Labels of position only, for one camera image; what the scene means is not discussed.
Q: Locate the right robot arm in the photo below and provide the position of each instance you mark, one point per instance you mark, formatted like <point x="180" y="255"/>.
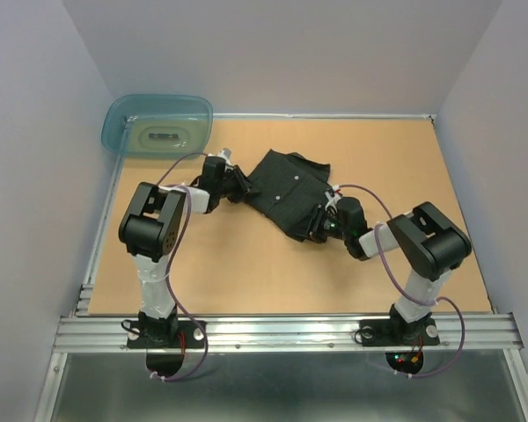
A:
<point x="433" y="246"/>

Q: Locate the aluminium front rail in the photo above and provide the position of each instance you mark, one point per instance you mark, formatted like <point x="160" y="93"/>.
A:
<point x="269" y="334"/>

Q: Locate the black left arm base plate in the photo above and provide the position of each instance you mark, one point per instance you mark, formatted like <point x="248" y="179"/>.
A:
<point x="189" y="336"/>

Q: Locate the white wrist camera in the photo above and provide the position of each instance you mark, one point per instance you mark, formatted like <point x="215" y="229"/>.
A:
<point x="224" y="154"/>
<point x="333" y="195"/>

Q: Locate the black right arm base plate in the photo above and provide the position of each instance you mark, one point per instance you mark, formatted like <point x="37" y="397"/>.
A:
<point x="389" y="332"/>

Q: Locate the blue transparent plastic bin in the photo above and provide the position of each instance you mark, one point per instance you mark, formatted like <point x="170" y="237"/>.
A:
<point x="157" y="126"/>

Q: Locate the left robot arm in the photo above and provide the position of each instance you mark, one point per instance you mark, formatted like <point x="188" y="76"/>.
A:
<point x="150" y="231"/>

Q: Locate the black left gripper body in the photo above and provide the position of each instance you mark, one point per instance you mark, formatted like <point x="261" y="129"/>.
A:
<point x="233" y="186"/>

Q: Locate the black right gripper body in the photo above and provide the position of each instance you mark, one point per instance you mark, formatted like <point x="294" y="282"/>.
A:
<point x="326" y="224"/>

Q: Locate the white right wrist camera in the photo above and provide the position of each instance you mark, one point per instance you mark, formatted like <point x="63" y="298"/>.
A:
<point x="333" y="195"/>

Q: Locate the black pinstriped long sleeve shirt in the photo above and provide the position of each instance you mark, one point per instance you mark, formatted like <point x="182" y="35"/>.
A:
<point x="288" y="189"/>

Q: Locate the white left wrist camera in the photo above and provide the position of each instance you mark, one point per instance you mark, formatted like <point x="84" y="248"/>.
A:
<point x="224" y="154"/>

